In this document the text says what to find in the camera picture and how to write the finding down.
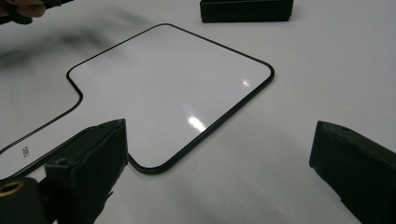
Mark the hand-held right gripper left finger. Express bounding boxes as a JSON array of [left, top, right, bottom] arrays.
[[44, 118, 130, 224]]

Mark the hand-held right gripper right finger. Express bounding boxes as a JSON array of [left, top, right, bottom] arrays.
[[309, 120, 396, 224]]

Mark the small whiteboard with handle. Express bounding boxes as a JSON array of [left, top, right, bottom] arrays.
[[0, 22, 276, 182]]

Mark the black whiteboard eraser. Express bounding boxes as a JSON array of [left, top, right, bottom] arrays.
[[199, 0, 295, 23]]

